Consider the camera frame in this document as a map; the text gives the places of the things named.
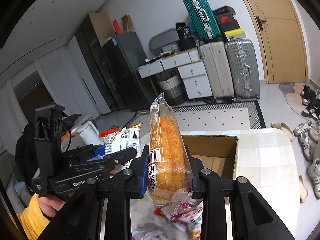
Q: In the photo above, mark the orange bread roll packet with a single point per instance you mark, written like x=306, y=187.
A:
x=169, y=170

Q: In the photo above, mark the oval grey mirror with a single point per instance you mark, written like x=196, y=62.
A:
x=164, y=41

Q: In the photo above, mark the yellow left sleeve forearm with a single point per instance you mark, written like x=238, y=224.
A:
x=32, y=219

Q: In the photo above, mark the left hand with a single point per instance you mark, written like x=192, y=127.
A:
x=50, y=204

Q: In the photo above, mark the purple QQ candy bag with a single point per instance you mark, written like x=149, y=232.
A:
x=187, y=217

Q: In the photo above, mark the woven laundry basket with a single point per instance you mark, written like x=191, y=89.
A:
x=173, y=89

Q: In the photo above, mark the brown cardboard SF box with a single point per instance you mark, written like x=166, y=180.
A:
x=217, y=152

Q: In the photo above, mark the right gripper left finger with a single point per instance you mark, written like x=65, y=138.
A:
x=130, y=183

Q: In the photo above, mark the beige slipper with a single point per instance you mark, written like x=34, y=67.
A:
x=284, y=128

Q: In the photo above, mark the dark grey refrigerator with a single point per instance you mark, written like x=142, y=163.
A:
x=125, y=54

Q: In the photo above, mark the white drawer desk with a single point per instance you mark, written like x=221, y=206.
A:
x=191, y=70

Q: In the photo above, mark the black tall cabinet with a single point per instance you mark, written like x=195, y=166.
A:
x=92, y=52

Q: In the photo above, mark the white appliance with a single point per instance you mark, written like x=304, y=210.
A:
x=85, y=134

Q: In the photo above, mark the white peanut snack bag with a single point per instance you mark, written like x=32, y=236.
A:
x=120, y=139

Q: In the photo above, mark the beige hard suitcase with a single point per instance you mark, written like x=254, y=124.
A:
x=215, y=60

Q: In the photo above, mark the wooden door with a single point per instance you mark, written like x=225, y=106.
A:
x=280, y=40

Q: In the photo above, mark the stacked shoe boxes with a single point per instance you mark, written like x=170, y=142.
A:
x=228, y=25

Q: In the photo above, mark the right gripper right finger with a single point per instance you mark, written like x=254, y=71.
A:
x=207, y=184

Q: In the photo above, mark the silver hard suitcase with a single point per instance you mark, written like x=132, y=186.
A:
x=244, y=68

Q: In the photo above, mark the teal hard suitcase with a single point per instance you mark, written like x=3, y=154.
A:
x=203, y=18

